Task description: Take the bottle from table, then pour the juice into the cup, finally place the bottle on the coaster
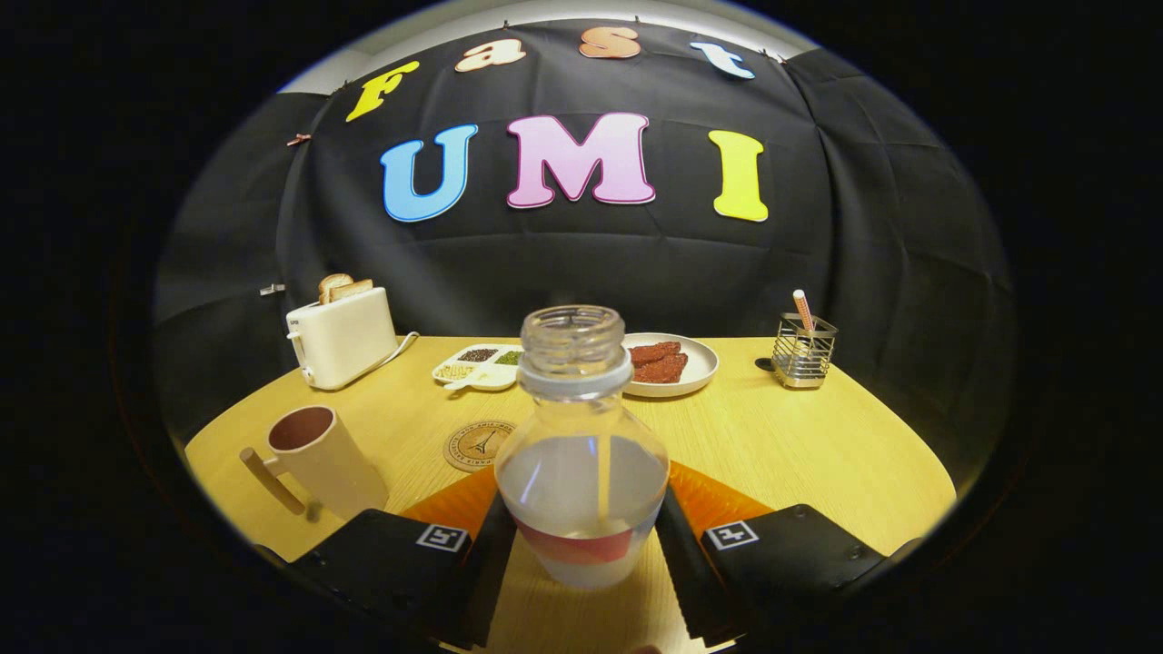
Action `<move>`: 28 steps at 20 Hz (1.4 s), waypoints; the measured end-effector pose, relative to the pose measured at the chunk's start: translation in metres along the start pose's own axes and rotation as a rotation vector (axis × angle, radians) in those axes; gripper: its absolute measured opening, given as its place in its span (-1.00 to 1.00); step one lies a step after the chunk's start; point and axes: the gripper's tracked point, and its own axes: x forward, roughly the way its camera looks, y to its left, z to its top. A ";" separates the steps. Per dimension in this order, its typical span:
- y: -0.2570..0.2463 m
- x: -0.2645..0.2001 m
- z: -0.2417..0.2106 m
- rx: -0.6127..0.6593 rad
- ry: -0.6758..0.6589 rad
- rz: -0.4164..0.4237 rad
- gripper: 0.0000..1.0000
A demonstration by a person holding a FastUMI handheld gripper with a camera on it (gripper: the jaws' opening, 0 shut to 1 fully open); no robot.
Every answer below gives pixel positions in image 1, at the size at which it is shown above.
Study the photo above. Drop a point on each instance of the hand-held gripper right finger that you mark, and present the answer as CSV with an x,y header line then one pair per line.
x,y
790,563

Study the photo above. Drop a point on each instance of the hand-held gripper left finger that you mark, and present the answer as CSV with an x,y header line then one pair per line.
x,y
400,563

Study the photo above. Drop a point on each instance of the round wooden coaster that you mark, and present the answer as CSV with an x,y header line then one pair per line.
x,y
474,445

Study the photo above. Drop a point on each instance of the clear plastic juice bottle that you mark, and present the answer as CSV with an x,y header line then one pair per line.
x,y
581,481

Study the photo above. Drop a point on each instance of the wooden table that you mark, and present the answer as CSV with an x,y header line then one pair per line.
x,y
790,454

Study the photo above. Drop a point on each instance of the white divided condiment dish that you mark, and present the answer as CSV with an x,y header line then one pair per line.
x,y
477,368

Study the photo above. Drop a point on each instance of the white round plate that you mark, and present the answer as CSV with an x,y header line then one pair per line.
x,y
700,368

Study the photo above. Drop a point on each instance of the white toaster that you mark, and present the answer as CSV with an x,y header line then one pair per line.
x,y
345,338

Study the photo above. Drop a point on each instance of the brown meat patty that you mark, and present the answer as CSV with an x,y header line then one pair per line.
x,y
663,369
656,351

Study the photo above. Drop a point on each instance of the striped paper straw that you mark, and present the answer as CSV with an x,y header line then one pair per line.
x,y
803,309

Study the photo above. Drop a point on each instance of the toast slice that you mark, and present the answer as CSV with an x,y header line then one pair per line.
x,y
332,283
352,290

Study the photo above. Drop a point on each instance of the black backdrop cloth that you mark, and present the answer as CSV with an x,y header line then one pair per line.
x,y
591,263

